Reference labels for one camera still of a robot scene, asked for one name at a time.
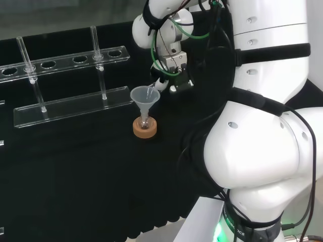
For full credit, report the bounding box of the black bench cloth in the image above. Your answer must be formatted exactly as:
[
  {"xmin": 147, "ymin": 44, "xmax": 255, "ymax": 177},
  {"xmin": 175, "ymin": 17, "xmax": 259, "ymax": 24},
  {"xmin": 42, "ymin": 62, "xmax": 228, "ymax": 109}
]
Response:
[{"xmin": 0, "ymin": 21, "xmax": 323, "ymax": 242}]

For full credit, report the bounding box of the black cable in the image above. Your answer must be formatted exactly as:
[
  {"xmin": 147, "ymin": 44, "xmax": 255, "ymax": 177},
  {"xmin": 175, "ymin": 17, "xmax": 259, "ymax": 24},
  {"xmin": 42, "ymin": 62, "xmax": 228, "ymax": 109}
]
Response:
[{"xmin": 261, "ymin": 95, "xmax": 317, "ymax": 242}]

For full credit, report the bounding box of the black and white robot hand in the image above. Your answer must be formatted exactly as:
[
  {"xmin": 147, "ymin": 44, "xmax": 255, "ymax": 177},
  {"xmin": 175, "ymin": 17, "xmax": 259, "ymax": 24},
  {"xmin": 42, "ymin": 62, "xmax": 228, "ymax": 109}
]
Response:
[{"xmin": 150, "ymin": 62, "xmax": 195, "ymax": 95}]

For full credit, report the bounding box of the translucent plastic funnel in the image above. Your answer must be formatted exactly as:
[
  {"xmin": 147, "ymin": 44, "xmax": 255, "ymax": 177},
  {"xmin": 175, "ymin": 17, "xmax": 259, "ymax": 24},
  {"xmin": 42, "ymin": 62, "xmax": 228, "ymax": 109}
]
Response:
[{"xmin": 130, "ymin": 86, "xmax": 160, "ymax": 125}]

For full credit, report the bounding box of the cork ring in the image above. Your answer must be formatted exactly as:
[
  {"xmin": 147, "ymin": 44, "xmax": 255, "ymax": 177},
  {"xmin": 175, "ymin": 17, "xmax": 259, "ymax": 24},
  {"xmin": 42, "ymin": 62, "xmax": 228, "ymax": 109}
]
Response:
[{"xmin": 132, "ymin": 116, "xmax": 158, "ymax": 139}]

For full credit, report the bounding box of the green cable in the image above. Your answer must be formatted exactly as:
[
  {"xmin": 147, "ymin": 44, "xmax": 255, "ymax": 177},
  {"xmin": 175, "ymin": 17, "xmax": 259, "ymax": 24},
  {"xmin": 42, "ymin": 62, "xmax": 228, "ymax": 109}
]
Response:
[{"xmin": 150, "ymin": 15, "xmax": 210, "ymax": 76}]

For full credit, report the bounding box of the clear acrylic funnel stand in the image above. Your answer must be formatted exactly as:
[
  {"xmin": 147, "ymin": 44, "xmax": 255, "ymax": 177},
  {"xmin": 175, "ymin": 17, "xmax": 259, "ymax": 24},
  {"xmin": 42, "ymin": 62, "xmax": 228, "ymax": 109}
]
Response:
[{"xmin": 0, "ymin": 25, "xmax": 135, "ymax": 129}]

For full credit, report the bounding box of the small round-bottom glass flask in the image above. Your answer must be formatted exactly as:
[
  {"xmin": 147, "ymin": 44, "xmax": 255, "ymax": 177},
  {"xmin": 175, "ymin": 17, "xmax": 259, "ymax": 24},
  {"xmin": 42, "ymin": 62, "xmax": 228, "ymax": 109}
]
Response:
[{"xmin": 138, "ymin": 110, "xmax": 152, "ymax": 131}]

